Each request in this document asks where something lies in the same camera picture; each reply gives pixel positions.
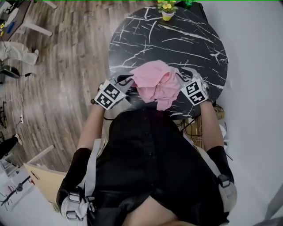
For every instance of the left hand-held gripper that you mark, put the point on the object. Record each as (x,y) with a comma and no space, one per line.
(109,95)

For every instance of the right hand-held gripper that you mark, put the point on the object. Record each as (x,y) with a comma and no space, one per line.
(195,91)

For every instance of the pink sweatshirt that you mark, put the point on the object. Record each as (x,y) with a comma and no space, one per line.
(154,81)

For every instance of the person's left forearm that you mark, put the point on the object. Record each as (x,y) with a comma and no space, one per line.
(91,128)

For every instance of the grey shoulder harness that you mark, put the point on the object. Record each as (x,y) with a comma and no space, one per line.
(90,167)

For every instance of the person's right forearm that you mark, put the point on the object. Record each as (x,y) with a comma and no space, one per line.
(211,125)

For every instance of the black marble round table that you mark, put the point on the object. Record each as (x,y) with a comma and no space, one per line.
(177,39)

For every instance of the cardboard box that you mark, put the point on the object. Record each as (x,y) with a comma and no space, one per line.
(196,132)

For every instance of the yellow potted flower plant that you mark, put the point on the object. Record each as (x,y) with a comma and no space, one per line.
(167,11)

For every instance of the green plastic bottle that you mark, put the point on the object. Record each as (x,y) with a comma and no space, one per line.
(189,2)

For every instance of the person's black top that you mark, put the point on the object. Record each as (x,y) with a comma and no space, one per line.
(146,159)

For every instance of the white power strip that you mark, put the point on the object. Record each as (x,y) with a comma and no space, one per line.
(21,119)

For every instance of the white-legged dark-top desk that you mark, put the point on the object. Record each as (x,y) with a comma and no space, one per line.
(22,22)

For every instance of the light wooden desk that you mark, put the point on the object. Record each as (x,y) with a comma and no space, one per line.
(46,181)

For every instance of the white work table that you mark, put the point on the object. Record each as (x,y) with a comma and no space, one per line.
(13,198)

